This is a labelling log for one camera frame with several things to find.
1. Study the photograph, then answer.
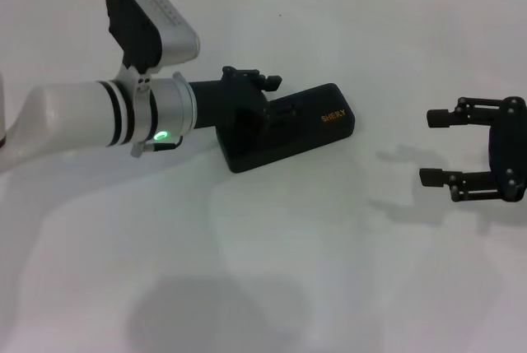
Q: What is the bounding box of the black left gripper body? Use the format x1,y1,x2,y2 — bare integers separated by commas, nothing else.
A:
189,65,273,141

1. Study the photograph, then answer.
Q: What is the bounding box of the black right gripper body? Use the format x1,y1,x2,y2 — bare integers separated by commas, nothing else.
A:
487,97,527,205

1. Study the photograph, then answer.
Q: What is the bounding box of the black glasses case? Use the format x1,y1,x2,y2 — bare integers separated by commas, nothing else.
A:
217,81,357,174

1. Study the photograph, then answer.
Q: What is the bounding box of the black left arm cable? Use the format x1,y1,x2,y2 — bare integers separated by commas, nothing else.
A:
130,134,185,159

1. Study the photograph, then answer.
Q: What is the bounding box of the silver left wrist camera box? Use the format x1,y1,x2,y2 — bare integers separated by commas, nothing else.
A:
104,0,202,77

